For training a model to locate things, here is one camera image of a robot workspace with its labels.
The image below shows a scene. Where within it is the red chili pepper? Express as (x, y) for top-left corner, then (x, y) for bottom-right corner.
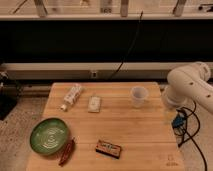
(59, 139), (74, 166)

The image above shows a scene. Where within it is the black floor cable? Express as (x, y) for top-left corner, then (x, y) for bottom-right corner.
(176, 101), (209, 171)

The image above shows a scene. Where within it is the black orange whiteboard eraser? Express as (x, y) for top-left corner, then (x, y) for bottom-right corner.
(95, 140), (122, 159)

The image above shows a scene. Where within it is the black object at left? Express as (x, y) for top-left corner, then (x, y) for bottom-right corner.
(0, 71), (22, 121)

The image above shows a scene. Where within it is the white plastic bottle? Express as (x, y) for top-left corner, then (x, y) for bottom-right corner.
(60, 84), (83, 111)

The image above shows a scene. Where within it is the blue black connector box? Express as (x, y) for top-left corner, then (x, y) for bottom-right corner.
(172, 115), (184, 128)

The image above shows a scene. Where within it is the black hanging cable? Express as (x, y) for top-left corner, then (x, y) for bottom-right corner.
(107, 10), (145, 81)

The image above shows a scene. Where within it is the clear plastic cup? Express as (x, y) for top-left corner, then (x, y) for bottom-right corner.
(131, 86), (148, 108)

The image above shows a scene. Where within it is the green ribbed bowl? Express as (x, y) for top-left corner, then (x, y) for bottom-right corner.
(30, 118), (70, 156)

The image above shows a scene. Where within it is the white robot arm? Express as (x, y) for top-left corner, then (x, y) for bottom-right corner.
(162, 62), (213, 124)

